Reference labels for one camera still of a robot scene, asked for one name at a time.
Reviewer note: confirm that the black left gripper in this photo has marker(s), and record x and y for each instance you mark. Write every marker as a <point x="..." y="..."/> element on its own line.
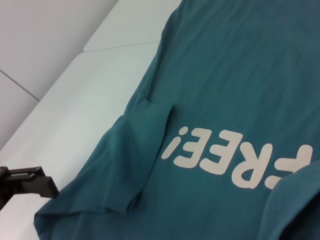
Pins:
<point x="3" y="187"/>

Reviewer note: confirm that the teal FREE print t-shirt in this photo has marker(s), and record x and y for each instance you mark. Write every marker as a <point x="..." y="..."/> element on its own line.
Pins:
<point x="212" y="112"/>

